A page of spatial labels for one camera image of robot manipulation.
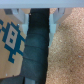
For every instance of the wooden drawer box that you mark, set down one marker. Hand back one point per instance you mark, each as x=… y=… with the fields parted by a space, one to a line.
x=10 y=36

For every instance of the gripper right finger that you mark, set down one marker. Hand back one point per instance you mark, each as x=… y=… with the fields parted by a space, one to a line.
x=57 y=14

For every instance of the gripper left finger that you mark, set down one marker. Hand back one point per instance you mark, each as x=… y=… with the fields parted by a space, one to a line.
x=20 y=14

